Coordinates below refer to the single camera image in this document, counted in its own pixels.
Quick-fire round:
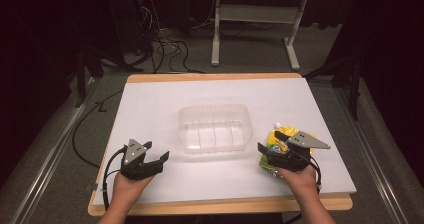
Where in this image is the clear plastic container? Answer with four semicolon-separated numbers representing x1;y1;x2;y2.
177;103;254;155

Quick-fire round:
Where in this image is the black metal stand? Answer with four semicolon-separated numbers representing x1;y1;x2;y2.
302;53;365;122
73;43;105;109

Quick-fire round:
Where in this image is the yellow spouted drink pouch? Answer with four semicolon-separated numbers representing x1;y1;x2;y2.
258;121;315;179

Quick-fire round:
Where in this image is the white desk frame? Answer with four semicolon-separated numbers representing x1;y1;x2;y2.
210;0;308;72

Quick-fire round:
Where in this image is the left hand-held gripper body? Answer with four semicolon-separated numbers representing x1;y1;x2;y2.
119;138;165;181

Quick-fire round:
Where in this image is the metal floor rail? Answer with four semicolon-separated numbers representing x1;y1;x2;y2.
9;77;96;224
333;83;409;224

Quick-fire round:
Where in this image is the person's right hand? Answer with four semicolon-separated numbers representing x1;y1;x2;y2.
277;165;318;199

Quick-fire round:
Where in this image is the tangle of floor cables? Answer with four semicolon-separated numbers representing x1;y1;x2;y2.
133;0;218;75

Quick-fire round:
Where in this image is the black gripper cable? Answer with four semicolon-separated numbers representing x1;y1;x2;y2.
292;149;323;224
101;146;128;212

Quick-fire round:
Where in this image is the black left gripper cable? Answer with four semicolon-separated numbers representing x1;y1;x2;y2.
101;146;128;212

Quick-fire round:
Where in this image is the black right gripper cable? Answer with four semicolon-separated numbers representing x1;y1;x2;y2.
292;149;323;224

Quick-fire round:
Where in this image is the white table cover board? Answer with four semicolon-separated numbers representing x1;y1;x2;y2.
92;77;358;207

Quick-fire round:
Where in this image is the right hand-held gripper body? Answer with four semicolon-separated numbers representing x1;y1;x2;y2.
266;131;331;172

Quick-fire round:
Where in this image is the black floor cable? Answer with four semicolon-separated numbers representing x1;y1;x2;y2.
71;89;125;169

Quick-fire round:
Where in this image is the person's left hand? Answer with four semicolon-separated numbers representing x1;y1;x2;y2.
112;173;155;202

